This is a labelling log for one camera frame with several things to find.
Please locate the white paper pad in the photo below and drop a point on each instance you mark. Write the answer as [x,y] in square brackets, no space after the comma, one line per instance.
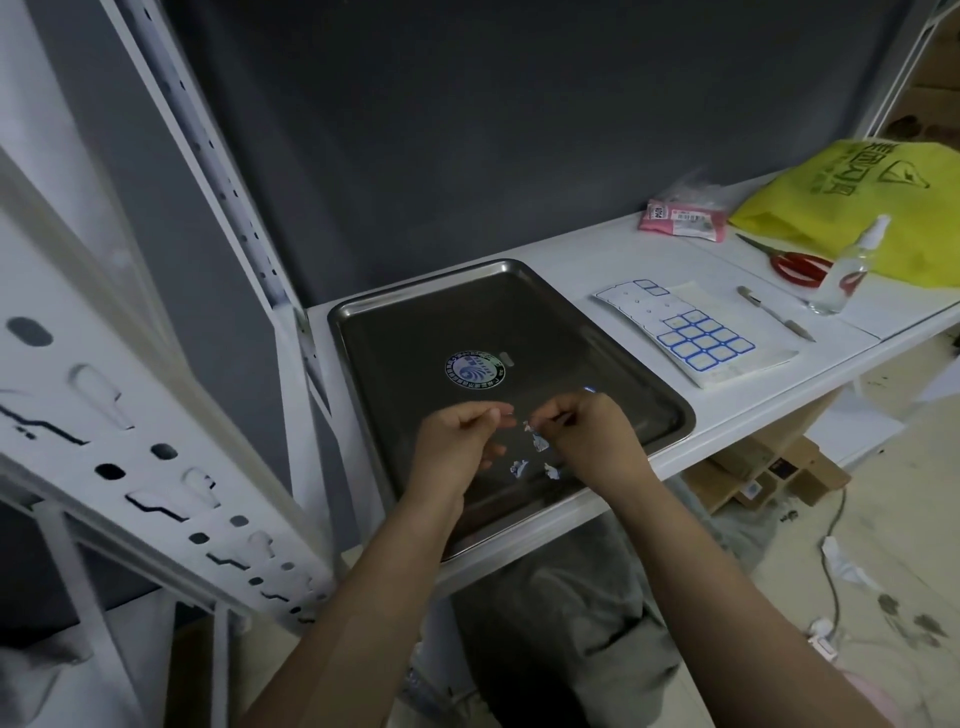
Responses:
[765,360]

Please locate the white-grey cloth bundle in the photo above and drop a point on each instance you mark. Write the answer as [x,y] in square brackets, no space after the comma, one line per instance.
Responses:
[34,667]

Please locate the cardboard box with dark print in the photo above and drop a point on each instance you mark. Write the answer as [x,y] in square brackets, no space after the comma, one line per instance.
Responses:
[934,105]

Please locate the white torn paper strip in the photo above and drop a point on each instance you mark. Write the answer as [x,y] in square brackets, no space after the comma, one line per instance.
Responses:
[844,562]

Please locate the white perforated shelf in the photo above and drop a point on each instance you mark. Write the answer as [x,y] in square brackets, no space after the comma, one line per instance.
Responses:
[150,360]

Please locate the pink round disc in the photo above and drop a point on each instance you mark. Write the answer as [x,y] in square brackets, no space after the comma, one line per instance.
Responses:
[874,701]

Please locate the white paper sheet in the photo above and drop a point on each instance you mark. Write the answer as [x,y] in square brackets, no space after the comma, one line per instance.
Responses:
[862,431]

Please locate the person's right forearm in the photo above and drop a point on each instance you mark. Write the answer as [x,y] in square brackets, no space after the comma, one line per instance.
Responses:
[735,622]

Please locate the yellow-green plastic bag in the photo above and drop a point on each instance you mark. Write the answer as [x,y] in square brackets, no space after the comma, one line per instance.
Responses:
[847,210]

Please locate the pink packet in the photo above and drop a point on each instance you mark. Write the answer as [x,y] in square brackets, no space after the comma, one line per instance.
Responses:
[682,221]

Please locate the clear spray bottle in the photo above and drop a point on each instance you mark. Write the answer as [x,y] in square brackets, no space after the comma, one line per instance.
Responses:
[844,277]

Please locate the person's right hand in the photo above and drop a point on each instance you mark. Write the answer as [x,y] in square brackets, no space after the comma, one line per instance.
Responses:
[600,442]

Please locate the person's left forearm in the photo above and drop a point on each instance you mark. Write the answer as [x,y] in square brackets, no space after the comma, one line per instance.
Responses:
[352,630]

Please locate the round blue-white sticker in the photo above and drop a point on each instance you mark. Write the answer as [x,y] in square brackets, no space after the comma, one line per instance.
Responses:
[475,370]

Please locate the red scissors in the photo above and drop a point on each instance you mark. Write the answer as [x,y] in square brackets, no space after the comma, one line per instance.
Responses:
[802,266]

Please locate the grey pen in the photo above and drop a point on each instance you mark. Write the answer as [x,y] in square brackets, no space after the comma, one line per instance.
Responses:
[772,311]

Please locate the blue-bordered white label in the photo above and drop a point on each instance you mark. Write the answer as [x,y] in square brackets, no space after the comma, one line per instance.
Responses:
[534,436]

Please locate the brown cardboard box piece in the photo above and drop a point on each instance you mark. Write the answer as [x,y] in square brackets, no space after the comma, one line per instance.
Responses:
[750,465]

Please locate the white power strip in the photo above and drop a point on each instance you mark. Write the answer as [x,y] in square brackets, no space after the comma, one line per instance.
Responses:
[823,639]

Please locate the sheet of blue-bordered labels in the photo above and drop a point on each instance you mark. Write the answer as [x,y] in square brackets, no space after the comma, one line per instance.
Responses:
[637,307]

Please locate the steel tray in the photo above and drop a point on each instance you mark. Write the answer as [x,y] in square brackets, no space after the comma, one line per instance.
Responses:
[420,322]

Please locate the white metal shelving rack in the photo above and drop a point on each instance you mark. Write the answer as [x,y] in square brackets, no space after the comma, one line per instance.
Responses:
[600,255]

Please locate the person's left hand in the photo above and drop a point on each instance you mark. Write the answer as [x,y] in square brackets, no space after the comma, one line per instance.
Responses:
[450,457]

